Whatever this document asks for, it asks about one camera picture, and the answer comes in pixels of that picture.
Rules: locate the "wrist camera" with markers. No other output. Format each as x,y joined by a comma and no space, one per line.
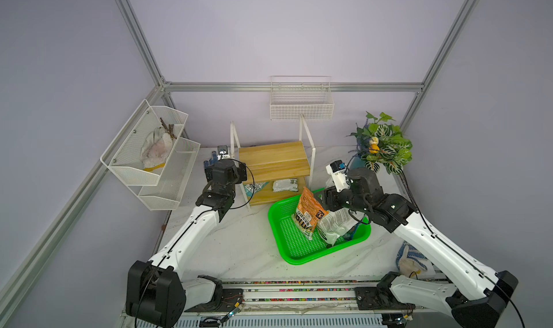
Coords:
223,152
337,171

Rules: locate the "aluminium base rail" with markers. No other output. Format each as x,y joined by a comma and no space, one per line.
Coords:
309,303

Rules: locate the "white mesh wall organizer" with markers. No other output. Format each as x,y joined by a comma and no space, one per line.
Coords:
163,188

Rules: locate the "orange fertilizer bag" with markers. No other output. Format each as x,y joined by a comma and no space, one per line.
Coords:
308,213

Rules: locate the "white wire wall basket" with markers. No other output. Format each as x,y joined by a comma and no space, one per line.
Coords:
293,97

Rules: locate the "green plastic basket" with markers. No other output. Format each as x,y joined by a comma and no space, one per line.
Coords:
295,248

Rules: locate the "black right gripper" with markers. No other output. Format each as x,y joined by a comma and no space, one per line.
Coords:
330,195

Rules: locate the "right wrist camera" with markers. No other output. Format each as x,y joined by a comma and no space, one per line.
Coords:
337,171

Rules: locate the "teal white fertilizer bag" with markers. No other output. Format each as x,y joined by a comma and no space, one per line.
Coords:
252,189

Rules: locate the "white cloth in organizer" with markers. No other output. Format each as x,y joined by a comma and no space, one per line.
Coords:
156,149

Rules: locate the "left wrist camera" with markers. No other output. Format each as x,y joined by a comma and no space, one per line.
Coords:
223,152

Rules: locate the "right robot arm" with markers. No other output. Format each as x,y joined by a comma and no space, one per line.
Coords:
476,295

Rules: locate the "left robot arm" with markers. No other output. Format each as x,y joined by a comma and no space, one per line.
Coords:
156,292

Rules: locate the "green blue fertilizer bag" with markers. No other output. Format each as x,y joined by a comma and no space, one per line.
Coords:
359,232

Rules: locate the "brown twigs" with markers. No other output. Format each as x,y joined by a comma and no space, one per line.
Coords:
169,128

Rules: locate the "white wooden two-tier shelf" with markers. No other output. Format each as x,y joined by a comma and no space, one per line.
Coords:
289,160

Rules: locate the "green artificial plant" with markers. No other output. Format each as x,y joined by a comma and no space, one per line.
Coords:
380,144

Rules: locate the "white printed fertilizer bag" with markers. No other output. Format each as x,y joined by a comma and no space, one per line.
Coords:
334,225

